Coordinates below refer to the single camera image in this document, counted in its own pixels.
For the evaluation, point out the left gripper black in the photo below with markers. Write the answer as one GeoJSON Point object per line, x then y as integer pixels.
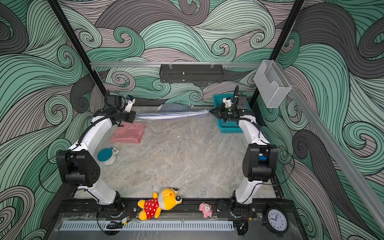
{"type": "Point", "coordinates": [130, 116]}

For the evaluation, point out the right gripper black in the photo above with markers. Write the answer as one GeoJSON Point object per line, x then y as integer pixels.
{"type": "Point", "coordinates": [220, 114]}

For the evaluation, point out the teal plastic basket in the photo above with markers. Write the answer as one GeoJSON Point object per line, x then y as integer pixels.
{"type": "Point", "coordinates": [240, 105]}

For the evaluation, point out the red white striped tank top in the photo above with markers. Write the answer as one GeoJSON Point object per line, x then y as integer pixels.
{"type": "Point", "coordinates": [129, 133]}

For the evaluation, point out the blue white striped tank top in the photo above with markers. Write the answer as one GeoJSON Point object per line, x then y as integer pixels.
{"type": "Point", "coordinates": [173, 111]}

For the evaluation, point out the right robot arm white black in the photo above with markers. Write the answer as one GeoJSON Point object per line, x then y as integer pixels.
{"type": "Point", "coordinates": [256, 173]}

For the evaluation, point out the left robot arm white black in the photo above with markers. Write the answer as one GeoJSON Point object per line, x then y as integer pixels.
{"type": "Point", "coordinates": [77, 165]}

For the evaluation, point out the teal round lid left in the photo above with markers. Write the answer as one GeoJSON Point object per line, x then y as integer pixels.
{"type": "Point", "coordinates": [107, 156]}

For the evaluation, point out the black perforated metal shelf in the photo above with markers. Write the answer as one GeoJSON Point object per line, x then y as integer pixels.
{"type": "Point", "coordinates": [191, 74]}

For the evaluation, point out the yellow plush toy red dress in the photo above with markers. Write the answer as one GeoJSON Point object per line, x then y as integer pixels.
{"type": "Point", "coordinates": [165, 200]}

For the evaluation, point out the small pink plush toy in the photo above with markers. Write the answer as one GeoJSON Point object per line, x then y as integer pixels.
{"type": "Point", "coordinates": [206, 209]}

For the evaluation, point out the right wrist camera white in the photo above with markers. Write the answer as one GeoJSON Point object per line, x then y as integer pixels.
{"type": "Point", "coordinates": [228, 103]}

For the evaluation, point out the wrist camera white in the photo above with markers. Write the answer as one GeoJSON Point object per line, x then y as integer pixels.
{"type": "Point", "coordinates": [130, 100]}
{"type": "Point", "coordinates": [228, 103]}

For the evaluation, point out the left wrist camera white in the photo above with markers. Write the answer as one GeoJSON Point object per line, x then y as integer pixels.
{"type": "Point", "coordinates": [130, 100]}

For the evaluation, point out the clear plastic wall bin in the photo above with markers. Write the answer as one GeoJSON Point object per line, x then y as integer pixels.
{"type": "Point", "coordinates": [272, 82]}

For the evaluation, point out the aluminium rail back wall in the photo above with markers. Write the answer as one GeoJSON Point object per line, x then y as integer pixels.
{"type": "Point", "coordinates": [136, 64]}

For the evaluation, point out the aluminium rail wall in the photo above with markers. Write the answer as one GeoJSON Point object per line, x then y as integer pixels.
{"type": "Point", "coordinates": [368, 196]}
{"type": "Point", "coordinates": [136, 64]}

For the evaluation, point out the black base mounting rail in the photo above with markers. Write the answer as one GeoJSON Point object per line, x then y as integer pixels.
{"type": "Point", "coordinates": [222, 208]}

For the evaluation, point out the aluminium rail right wall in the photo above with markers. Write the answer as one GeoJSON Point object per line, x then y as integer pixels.
{"type": "Point", "coordinates": [368, 196]}

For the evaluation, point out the black round wall clock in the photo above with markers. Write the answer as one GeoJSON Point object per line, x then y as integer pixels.
{"type": "Point", "coordinates": [275, 220]}

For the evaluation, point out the white slotted cable duct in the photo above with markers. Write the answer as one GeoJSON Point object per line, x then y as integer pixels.
{"type": "Point", "coordinates": [227, 226]}

